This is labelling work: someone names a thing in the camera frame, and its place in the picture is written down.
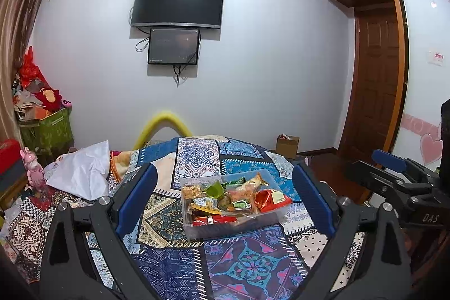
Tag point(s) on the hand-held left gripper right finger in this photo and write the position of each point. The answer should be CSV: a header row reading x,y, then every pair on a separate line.
x,y
311,198

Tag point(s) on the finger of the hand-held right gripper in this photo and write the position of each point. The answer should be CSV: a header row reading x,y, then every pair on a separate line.
x,y
372,178
388,160

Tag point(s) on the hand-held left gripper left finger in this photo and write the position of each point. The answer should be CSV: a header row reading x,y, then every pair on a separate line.
x,y
137,194

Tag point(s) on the clear plastic container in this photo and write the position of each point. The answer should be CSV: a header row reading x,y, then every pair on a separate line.
x,y
218,233

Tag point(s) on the orange fleece blanket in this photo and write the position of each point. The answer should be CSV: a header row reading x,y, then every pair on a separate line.
x,y
119,163

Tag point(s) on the shiny red snack packet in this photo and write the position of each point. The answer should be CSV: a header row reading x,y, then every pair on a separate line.
x,y
270,200

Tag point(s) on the pink heart sticker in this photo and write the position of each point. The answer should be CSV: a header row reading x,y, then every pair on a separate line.
x,y
430,147

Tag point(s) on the clear snack bag green seal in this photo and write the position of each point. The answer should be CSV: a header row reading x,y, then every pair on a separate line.
x,y
192,191

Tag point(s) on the cardboard box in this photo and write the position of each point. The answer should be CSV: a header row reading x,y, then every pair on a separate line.
x,y
286,147

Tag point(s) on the orange snack packet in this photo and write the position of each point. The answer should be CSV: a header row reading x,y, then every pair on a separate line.
x,y
253,184

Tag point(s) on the white pillow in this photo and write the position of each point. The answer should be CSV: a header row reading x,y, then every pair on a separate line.
x,y
81,170

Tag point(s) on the blue patterned blanket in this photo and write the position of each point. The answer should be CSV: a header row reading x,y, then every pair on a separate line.
x,y
197,156

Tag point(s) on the red printed snack packet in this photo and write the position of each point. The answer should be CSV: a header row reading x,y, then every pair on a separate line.
x,y
211,220

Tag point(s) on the green snack packet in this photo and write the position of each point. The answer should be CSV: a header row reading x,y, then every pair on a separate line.
x,y
215,189

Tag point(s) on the brown wooden door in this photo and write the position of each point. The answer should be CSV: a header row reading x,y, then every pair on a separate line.
x,y
376,82

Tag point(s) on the yellow foam tube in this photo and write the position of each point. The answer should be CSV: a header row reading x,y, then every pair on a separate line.
x,y
165,116

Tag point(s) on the pink toy figure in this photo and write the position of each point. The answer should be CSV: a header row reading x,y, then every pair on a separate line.
x,y
35,170

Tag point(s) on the green storage box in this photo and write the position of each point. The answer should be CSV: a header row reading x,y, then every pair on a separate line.
x,y
45,133

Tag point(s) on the red white sign sticker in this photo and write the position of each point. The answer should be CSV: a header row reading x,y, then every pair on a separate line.
x,y
437,57

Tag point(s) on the red black patterned cloth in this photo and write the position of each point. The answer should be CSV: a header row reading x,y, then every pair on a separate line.
x,y
24,226

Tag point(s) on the white sliding door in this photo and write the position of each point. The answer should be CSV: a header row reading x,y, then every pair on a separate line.
x,y
422,40

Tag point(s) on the red box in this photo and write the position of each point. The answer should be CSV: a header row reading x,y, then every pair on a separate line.
x,y
8,156

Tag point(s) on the small black monitor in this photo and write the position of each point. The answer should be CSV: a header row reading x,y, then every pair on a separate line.
x,y
174,45

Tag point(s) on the pile of red plush toys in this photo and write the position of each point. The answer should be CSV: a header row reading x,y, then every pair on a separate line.
x,y
31,71

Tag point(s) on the striped beige curtain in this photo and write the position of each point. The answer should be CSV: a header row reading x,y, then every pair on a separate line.
x,y
17,22

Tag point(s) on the black wall television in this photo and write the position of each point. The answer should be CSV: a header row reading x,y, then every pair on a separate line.
x,y
177,3

